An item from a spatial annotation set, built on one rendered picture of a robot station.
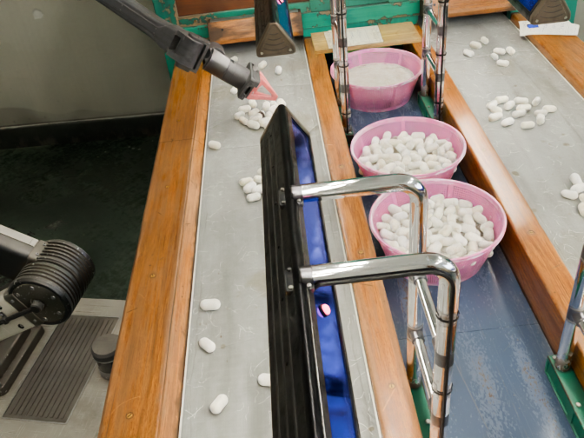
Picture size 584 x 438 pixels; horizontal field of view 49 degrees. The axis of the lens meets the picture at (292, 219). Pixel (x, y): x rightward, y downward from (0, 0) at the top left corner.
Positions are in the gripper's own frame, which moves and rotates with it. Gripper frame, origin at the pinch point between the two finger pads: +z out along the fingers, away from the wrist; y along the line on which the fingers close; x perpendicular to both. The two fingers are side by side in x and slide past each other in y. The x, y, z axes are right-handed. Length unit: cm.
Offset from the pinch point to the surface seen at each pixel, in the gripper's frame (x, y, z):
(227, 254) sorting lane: 15, -51, -6
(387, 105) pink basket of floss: -10.8, 9.8, 32.0
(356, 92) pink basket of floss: -9.1, 11.0, 22.6
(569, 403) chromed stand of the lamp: -16, -93, 36
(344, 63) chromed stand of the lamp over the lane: -18.7, -5.8, 7.7
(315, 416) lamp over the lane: -22, -118, -20
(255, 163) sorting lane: 10.3, -18.5, -0.3
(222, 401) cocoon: 14, -88, -8
